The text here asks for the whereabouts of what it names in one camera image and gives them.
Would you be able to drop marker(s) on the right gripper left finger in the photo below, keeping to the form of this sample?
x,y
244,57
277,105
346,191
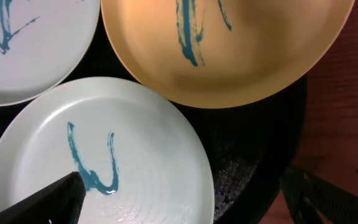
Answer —
x,y
60,202

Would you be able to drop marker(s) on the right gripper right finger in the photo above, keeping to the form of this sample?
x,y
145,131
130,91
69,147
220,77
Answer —
x,y
310,199

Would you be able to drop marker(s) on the mint plate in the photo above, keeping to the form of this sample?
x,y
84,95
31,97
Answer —
x,y
41,43
140,159

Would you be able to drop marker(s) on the yellow plate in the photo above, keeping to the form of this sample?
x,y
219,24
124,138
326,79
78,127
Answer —
x,y
221,54

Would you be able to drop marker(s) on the round black tray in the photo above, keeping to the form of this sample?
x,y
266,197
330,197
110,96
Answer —
x,y
246,146

